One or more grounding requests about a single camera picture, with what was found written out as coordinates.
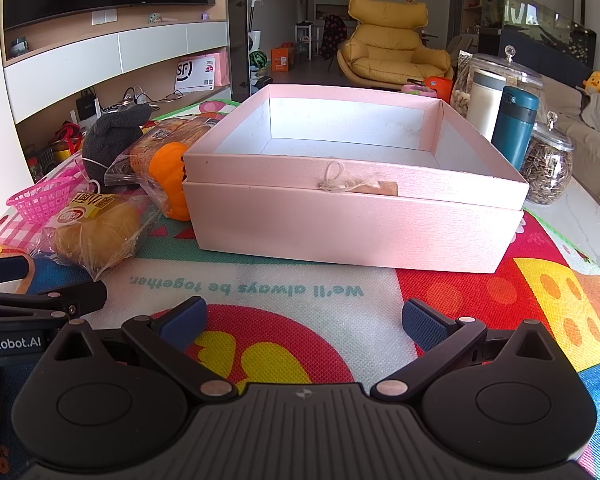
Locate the teal thermos bottle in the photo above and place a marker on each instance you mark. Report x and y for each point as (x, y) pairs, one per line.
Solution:
(515, 125)

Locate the sliced bread clear bag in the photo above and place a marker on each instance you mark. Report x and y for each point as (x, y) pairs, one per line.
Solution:
(142, 155)

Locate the grey plush toy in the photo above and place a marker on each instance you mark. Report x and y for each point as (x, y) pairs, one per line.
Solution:
(111, 135)

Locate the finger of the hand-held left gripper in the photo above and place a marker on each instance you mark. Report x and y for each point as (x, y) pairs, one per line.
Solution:
(2, 271)
(70, 297)

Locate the white wall shelf unit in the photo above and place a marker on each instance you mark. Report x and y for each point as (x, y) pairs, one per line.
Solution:
(80, 55)

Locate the orange plastic toy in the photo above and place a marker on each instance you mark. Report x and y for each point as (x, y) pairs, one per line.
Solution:
(169, 180)

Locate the yellow leather armchair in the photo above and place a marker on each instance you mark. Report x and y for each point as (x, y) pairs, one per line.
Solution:
(390, 45)

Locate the colourful play mat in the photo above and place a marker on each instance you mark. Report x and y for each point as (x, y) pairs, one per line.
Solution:
(300, 305)

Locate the grey sofa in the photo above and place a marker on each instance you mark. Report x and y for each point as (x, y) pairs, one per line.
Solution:
(595, 140)

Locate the watermelon ball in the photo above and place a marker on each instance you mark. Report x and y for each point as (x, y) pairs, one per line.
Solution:
(259, 59)

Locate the clear bag of nuts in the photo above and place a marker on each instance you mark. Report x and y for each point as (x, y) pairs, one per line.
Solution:
(461, 95)

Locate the pink cardboard box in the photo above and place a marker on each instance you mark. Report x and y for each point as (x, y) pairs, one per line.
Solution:
(330, 225)

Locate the large lidded glass jar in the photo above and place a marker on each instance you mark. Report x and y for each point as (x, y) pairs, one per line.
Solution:
(517, 72)

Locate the pink plastic basket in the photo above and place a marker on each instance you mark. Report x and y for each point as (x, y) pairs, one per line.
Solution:
(35, 201)

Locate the small glass seed jar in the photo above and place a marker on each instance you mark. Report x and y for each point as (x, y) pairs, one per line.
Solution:
(547, 170)

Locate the round bun packet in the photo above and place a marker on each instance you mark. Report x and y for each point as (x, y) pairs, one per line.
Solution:
(95, 232)

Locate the glass fish tank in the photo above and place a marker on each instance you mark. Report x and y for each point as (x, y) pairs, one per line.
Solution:
(550, 30)

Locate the wooden bookshelf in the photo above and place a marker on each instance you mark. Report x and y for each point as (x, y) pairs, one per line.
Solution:
(480, 10)

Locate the orange cup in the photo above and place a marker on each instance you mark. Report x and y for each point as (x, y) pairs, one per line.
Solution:
(439, 89)

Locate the dark floral cloth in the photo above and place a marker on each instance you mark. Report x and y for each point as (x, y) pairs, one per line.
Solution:
(334, 35)

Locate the white tumbler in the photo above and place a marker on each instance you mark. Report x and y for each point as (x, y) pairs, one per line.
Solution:
(484, 105)

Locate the orange cardboard box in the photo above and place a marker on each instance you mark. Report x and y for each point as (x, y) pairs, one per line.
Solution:
(282, 59)

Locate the pink paper bag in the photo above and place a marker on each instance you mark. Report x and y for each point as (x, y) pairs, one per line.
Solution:
(221, 67)

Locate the pink cup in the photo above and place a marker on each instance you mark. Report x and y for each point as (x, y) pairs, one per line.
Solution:
(416, 90)

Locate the small green figurine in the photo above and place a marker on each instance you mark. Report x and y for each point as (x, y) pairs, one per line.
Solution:
(155, 17)

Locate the white courier envelope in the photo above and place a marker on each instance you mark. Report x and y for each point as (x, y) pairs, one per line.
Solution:
(192, 76)

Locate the white stick vacuum cleaner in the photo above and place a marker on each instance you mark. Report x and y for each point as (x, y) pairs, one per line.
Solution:
(256, 10)

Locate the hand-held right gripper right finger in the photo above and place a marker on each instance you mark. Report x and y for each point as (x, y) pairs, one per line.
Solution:
(426, 326)

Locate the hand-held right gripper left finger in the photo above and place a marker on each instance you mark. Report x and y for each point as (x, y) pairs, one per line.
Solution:
(182, 321)

